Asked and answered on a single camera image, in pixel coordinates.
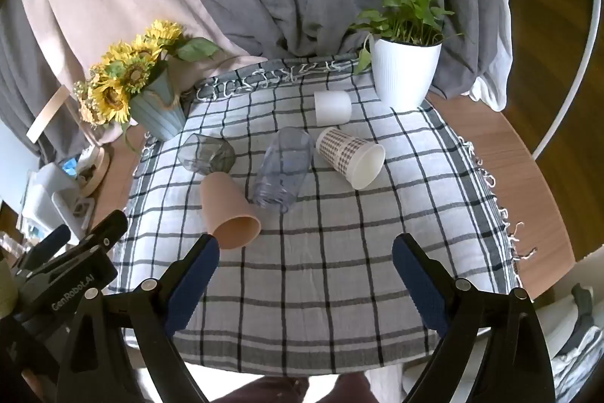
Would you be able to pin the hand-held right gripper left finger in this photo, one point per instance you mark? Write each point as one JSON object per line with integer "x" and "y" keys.
{"x": 192, "y": 286}

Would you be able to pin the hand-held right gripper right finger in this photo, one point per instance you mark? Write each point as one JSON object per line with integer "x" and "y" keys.
{"x": 421, "y": 286}

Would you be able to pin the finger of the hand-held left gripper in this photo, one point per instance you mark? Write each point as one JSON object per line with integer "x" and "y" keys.
{"x": 111, "y": 227}
{"x": 49, "y": 242}

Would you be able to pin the peach plastic cup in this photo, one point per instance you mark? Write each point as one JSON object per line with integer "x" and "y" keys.
{"x": 226, "y": 209}

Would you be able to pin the grey glass cup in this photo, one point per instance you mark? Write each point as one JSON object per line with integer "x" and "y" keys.
{"x": 207, "y": 155}

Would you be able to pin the clear bluish plastic cup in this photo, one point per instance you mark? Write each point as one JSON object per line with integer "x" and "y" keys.
{"x": 283, "y": 167}

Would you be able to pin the checked paper cup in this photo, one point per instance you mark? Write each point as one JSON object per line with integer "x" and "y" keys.
{"x": 344, "y": 153}

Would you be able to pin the white cup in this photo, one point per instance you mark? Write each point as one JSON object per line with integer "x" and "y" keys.
{"x": 332, "y": 108}

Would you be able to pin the white box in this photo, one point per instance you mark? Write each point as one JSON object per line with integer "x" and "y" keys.
{"x": 47, "y": 190}

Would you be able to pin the round wooden stand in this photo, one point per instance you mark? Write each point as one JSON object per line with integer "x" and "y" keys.
{"x": 99, "y": 176}

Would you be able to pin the checked grey tablecloth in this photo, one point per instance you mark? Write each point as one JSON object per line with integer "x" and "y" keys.
{"x": 306, "y": 266}

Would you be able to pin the blue-grey ribbed vase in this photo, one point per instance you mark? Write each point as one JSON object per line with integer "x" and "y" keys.
{"x": 158, "y": 115}

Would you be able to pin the sunflower bouquet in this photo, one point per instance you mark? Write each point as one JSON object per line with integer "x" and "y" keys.
{"x": 122, "y": 72}

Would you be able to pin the grey and white clothes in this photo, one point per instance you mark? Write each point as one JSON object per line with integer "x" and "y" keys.
{"x": 580, "y": 351}

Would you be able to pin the green plant in white pot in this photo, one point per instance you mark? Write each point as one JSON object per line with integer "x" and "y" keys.
{"x": 406, "y": 72}

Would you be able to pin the white curtain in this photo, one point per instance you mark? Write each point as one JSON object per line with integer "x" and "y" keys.
{"x": 500, "y": 53}

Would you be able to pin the white hoop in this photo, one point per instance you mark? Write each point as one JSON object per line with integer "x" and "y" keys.
{"x": 573, "y": 91}

